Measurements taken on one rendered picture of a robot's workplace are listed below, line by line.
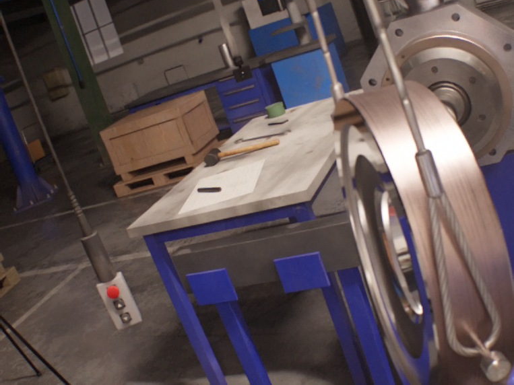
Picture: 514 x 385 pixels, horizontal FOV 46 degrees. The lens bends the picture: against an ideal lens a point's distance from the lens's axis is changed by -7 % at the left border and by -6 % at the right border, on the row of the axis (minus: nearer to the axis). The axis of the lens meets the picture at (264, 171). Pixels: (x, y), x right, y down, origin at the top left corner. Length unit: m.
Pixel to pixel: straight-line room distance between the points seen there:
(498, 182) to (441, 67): 0.54
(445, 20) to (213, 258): 0.97
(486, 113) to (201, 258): 0.93
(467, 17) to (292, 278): 0.90
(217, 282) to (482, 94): 0.95
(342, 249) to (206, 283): 0.45
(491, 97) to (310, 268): 0.69
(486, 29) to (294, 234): 0.79
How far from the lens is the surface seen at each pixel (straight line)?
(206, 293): 2.00
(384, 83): 1.77
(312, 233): 1.79
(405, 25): 1.85
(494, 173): 2.08
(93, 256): 1.48
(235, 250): 1.89
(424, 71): 1.70
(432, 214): 0.52
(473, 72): 1.70
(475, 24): 1.83
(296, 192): 2.14
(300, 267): 1.84
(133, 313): 1.53
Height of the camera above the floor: 1.49
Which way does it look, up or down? 14 degrees down
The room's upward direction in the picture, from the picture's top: 20 degrees counter-clockwise
